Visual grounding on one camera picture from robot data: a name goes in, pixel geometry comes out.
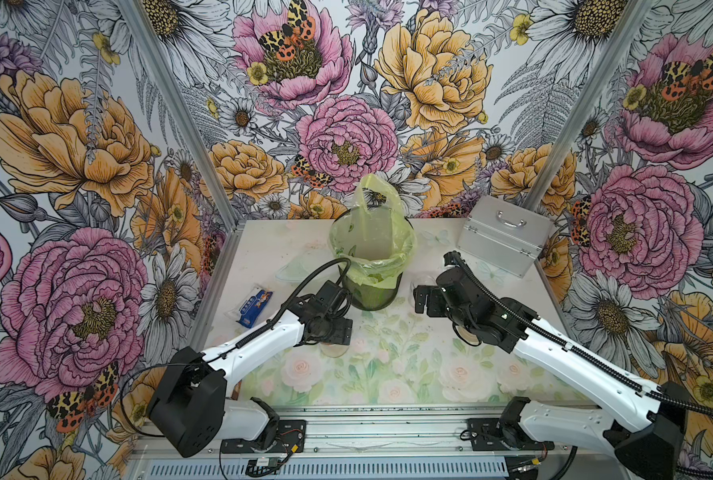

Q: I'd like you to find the blue packaged item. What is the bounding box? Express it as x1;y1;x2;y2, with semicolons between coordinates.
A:
226;284;274;329

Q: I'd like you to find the beige jar lid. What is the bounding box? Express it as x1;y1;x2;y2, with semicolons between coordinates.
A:
454;327;482;347

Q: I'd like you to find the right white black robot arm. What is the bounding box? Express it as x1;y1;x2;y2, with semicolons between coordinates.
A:
412;266;687;479

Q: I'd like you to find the aluminium front rail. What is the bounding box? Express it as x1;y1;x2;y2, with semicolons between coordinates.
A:
124;405;633;479

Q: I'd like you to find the black mesh trash bin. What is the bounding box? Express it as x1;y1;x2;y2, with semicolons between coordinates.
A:
328;207;417;311

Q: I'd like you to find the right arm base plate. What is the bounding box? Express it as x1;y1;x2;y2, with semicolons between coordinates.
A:
459;417;555;452

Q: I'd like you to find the silver aluminium case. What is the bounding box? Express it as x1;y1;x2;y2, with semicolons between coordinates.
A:
457;196;552;278

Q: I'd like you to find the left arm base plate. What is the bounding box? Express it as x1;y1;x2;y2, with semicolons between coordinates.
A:
220;419;308;454

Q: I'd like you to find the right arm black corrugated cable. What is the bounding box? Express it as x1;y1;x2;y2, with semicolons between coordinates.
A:
442;250;713;480

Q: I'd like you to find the floral table mat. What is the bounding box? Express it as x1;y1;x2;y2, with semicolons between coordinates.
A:
238;298;585;406

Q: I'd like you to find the jar with red-brown lid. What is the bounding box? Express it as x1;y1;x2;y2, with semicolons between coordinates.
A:
320;343;350;358

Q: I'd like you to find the yellow-green plastic bin bag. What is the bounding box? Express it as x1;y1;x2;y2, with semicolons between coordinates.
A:
328;174;417;289

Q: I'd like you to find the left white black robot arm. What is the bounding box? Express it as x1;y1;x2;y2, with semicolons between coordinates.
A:
146;281;352;458

